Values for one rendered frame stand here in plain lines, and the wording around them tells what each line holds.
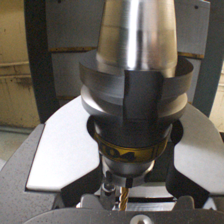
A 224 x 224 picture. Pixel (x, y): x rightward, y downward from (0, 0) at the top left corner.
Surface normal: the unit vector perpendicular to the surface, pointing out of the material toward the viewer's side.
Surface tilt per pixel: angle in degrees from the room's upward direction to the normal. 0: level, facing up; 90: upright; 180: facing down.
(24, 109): 90
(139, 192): 0
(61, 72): 90
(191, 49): 89
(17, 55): 90
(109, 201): 23
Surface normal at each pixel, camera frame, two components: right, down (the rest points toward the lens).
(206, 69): -0.07, 0.52
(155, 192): 0.01, -0.85
